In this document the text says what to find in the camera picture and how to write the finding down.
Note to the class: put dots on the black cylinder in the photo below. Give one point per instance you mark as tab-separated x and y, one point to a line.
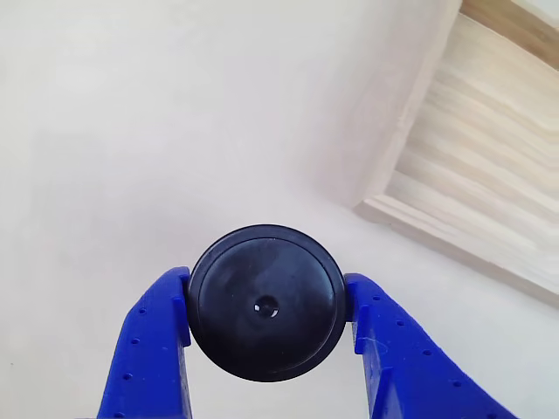
266	305

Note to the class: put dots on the wooden box tray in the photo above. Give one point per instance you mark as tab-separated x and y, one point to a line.
480	153

